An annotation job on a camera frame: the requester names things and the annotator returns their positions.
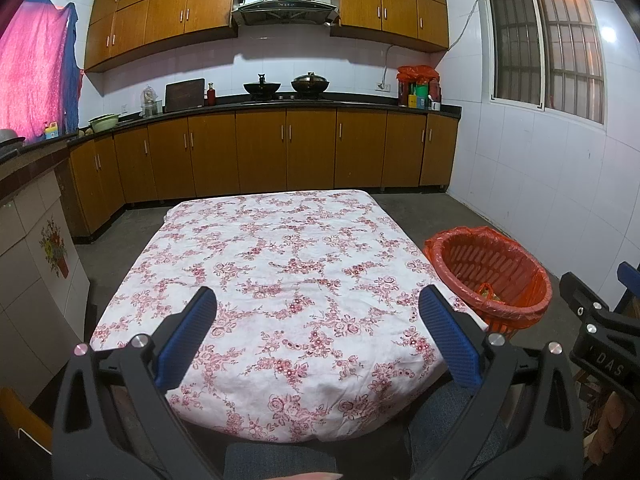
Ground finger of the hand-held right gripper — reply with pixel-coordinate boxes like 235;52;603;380
616;261;637;302
559;271;608;322

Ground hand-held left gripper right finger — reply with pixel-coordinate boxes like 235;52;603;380
417;284;585;480

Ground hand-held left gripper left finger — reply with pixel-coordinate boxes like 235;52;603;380
51;285;218;480

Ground red plastic lattice basket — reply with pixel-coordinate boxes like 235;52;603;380
424;226;553;346

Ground person's right hand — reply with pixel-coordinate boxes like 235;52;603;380
587;395;623;468

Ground person's right leg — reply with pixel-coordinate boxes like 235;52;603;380
405;385;511;480

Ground person's leg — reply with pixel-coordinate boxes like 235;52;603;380
223;440;341;480
405;385;511;480

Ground table with floral tablecloth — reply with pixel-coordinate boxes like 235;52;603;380
89;190;491;445

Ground person's left leg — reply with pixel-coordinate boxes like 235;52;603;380
223;440;341;480

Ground tiled sink counter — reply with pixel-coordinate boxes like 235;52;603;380
0;135;91;406

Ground wooden lower kitchen cabinets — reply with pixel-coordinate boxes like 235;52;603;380
67;107;460;243

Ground wooden kitchen cabinets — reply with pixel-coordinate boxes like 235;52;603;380
67;107;460;243
84;0;450;73

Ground green basin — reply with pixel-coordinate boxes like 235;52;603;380
89;114;121;134

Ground glass jar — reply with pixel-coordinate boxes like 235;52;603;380
140;85;163;118

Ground dark cutting board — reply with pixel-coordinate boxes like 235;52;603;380
165;78;206;112

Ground barred window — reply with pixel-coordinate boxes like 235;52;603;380
474;0;608;126

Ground black kitchen countertop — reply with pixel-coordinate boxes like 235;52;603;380
0;95;463;161

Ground black wok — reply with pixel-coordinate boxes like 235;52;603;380
243;74;282;101

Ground red plastic bag bundle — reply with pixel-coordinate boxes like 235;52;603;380
396;65;441;107

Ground dark pot with lid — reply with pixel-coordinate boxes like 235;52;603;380
291;72;331;99

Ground pink hanging cloth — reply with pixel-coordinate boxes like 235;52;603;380
0;0;83;136

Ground wooden upper kitchen cabinets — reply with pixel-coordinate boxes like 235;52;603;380
84;0;450;73

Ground white socket cable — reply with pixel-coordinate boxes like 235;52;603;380
382;44;401;85

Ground white wall cable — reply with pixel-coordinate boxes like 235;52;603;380
447;0;488;52

